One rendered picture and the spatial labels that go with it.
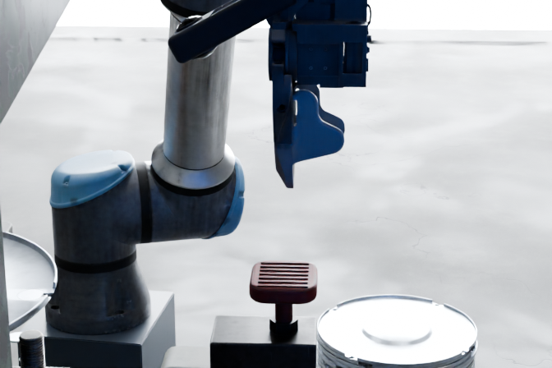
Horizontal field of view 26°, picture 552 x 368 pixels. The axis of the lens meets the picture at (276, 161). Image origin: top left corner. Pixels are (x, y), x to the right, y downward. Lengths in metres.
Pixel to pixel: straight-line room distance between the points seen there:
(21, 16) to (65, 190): 0.96
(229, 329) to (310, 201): 2.44
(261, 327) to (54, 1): 0.44
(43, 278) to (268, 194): 2.59
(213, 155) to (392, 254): 1.59
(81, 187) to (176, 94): 0.19
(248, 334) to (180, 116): 0.54
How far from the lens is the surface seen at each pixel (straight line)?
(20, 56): 0.69
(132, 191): 1.65
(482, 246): 3.24
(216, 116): 1.57
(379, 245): 3.22
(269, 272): 1.08
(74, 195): 1.64
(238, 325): 1.11
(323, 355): 2.19
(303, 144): 1.01
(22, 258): 1.07
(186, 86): 1.53
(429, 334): 2.19
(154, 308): 1.76
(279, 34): 0.98
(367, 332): 2.19
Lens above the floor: 1.18
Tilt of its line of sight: 18 degrees down
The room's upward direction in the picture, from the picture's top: straight up
